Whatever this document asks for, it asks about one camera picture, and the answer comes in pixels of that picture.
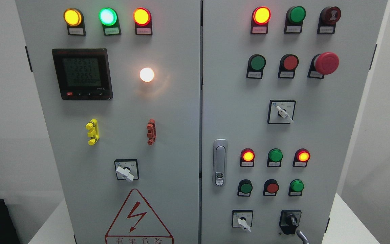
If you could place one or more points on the black knob selector switch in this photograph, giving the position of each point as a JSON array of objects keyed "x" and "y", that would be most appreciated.
[{"x": 289, "y": 221}]

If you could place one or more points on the grey electrical control cabinet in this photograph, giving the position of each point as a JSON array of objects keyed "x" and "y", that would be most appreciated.
[{"x": 199, "y": 52}]

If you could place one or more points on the red terminal connector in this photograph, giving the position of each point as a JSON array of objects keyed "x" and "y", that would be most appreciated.
[{"x": 151, "y": 132}]

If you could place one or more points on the red indicator light lower left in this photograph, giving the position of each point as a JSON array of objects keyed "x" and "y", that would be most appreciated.
[{"x": 247, "y": 158}]

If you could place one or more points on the white lit indicator lamp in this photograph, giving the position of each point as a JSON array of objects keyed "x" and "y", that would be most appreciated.
[{"x": 146, "y": 74}]

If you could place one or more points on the green push button lower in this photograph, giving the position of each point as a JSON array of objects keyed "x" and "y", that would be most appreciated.
[{"x": 245, "y": 188}]

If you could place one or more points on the green push button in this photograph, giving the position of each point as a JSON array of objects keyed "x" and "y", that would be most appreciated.
[
  {"x": 245, "y": 188},
  {"x": 256, "y": 64}
]

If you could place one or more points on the green push button upper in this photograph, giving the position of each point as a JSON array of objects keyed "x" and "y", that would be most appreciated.
[{"x": 256, "y": 64}]

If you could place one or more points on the green indicator light lower middle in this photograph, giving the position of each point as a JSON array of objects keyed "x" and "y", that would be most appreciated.
[{"x": 274, "y": 159}]

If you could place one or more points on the red push button lower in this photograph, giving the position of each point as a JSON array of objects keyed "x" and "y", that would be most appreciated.
[{"x": 270, "y": 188}]

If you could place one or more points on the red push button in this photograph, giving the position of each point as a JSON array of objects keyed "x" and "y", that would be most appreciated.
[
  {"x": 288, "y": 65},
  {"x": 270, "y": 188}
]

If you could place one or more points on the yellow terminal connector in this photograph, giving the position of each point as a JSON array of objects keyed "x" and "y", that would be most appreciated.
[{"x": 93, "y": 131}]

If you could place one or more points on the red push button upper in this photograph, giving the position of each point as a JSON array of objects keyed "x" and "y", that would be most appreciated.
[{"x": 288, "y": 65}]

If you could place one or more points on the red indicator light lower right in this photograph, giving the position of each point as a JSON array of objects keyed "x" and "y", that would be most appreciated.
[{"x": 301, "y": 158}]

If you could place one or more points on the red electric hazard warning sticker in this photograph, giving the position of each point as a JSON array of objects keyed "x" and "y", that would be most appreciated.
[{"x": 137, "y": 223}]

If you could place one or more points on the red indicator light left door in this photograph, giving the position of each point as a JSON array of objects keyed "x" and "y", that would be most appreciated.
[{"x": 142, "y": 22}]

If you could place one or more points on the red indicator light door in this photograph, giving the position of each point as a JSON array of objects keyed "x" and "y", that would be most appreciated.
[
  {"x": 260, "y": 20},
  {"x": 142, "y": 22}
]

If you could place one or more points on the green lamp button lower right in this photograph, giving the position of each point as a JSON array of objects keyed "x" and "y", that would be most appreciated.
[{"x": 296, "y": 188}]

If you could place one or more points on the black digital power meter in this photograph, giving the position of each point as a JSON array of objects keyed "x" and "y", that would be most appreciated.
[{"x": 83, "y": 73}]

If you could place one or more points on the red indicator light right door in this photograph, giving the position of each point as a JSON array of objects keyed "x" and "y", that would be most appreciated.
[{"x": 260, "y": 20}]

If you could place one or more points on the green lit indicator light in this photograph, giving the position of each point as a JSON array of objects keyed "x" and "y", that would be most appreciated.
[{"x": 109, "y": 20}]

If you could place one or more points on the red emergency stop mushroom button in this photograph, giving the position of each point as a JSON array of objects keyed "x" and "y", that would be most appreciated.
[{"x": 323, "y": 64}]

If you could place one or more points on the green indicator light top right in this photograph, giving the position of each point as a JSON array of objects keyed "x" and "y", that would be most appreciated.
[{"x": 294, "y": 19}]

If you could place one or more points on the yellow indicator light top left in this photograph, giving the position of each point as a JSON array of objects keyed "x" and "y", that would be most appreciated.
[{"x": 75, "y": 22}]

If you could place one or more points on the dark red buzzer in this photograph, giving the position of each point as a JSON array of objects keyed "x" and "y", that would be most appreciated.
[{"x": 328, "y": 18}]

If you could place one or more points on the silver door lock handle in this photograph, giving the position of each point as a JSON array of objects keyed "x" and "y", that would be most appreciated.
[{"x": 219, "y": 161}]

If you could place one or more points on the white selector switch left door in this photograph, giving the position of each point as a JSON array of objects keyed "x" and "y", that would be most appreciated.
[{"x": 126, "y": 169}]

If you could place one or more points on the white selector switch upper right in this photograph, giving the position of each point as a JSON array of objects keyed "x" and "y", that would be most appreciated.
[{"x": 281, "y": 112}]

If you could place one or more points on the white selector switch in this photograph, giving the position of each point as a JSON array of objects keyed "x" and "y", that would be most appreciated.
[
  {"x": 242, "y": 219},
  {"x": 281, "y": 112}
]

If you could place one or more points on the white selector switch bottom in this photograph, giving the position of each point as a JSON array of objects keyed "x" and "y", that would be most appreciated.
[{"x": 242, "y": 219}]

